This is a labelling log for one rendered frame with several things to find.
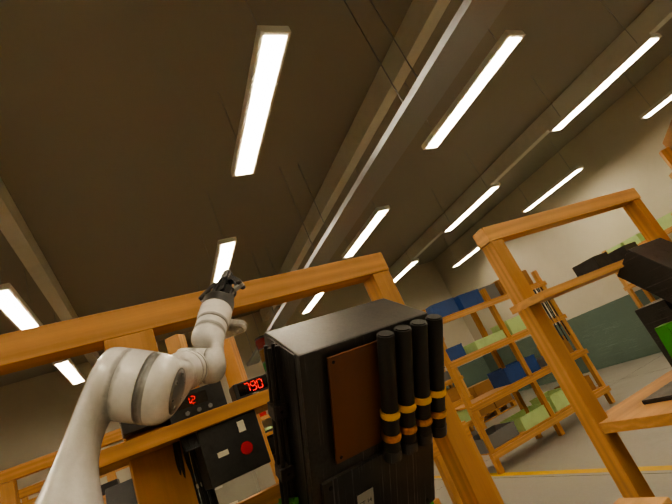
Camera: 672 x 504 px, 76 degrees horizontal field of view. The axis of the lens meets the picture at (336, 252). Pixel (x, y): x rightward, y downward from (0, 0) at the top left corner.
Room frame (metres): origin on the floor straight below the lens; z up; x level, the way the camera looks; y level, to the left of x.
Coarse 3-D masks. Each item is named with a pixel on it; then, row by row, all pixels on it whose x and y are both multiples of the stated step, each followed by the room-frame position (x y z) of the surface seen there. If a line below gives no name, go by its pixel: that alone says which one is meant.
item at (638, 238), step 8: (664, 216) 7.80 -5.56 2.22; (664, 224) 7.87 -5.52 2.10; (632, 240) 8.40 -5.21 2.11; (640, 240) 8.29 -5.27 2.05; (616, 248) 8.74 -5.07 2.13; (624, 280) 8.90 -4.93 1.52; (624, 288) 8.92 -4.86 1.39; (632, 296) 8.92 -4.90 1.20; (648, 296) 9.13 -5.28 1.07; (640, 304) 8.90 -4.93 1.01
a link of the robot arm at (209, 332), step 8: (200, 320) 0.90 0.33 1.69; (208, 320) 0.90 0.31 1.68; (216, 320) 0.90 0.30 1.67; (224, 320) 0.93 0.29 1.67; (200, 328) 0.88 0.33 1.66; (208, 328) 0.88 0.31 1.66; (216, 328) 0.89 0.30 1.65; (224, 328) 0.92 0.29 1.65; (192, 336) 0.89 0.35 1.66; (200, 336) 0.88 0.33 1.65; (208, 336) 0.88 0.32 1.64; (216, 336) 0.87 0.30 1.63; (224, 336) 0.92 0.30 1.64; (192, 344) 0.90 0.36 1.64; (200, 344) 0.89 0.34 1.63; (208, 344) 0.89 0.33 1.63; (216, 344) 0.86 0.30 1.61; (208, 352) 0.84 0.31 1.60; (216, 352) 0.84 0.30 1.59; (208, 360) 0.83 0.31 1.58; (216, 360) 0.84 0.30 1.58; (224, 360) 0.86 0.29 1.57; (216, 368) 0.84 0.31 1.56; (224, 368) 0.86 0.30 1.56; (208, 376) 0.84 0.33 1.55; (216, 376) 0.84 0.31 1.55
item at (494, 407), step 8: (480, 384) 11.24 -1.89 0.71; (488, 384) 11.34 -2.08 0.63; (472, 392) 11.07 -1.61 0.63; (480, 392) 11.19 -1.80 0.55; (504, 400) 10.94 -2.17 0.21; (512, 400) 11.02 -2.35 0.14; (488, 408) 10.67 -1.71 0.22; (496, 408) 10.79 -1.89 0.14; (504, 408) 11.31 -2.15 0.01; (488, 416) 11.04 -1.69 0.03; (496, 416) 10.70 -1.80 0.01
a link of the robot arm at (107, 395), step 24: (120, 360) 0.52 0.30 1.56; (144, 360) 0.52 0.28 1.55; (96, 384) 0.50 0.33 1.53; (120, 384) 0.51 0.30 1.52; (96, 408) 0.51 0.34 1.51; (120, 408) 0.52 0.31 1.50; (72, 432) 0.48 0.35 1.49; (96, 432) 0.51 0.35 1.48; (72, 456) 0.48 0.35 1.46; (96, 456) 0.51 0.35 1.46; (48, 480) 0.46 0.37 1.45; (72, 480) 0.47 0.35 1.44; (96, 480) 0.50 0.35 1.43
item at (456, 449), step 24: (384, 288) 1.78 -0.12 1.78; (144, 336) 1.27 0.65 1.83; (144, 432) 1.23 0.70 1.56; (456, 432) 1.79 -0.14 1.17; (144, 456) 1.23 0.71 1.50; (168, 456) 1.26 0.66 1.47; (456, 456) 1.77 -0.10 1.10; (144, 480) 1.22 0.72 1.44; (168, 480) 1.25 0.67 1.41; (192, 480) 1.28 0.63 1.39; (456, 480) 1.82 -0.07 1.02; (480, 480) 1.80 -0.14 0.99
